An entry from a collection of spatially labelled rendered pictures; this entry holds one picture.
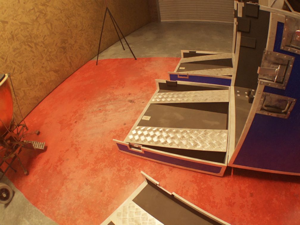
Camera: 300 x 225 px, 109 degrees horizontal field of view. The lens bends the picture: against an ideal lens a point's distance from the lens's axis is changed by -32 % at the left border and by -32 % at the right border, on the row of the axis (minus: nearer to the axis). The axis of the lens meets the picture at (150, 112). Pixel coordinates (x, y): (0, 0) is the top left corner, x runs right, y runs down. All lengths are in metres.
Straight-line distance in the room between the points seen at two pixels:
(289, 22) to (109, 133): 1.41
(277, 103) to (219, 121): 0.79
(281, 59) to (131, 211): 1.03
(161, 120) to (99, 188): 0.76
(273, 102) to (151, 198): 0.83
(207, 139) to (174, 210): 0.50
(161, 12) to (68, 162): 6.16
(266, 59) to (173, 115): 1.03
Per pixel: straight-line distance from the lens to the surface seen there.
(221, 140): 1.06
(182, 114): 1.42
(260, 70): 0.54
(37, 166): 1.63
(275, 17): 0.53
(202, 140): 1.08
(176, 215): 0.97
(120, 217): 1.02
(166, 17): 6.65
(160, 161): 1.10
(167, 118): 1.39
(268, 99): 0.66
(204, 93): 1.50
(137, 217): 0.97
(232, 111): 1.28
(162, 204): 1.00
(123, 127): 1.42
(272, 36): 0.54
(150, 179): 0.94
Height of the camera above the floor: 0.98
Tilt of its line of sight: 41 degrees down
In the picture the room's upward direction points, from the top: 10 degrees counter-clockwise
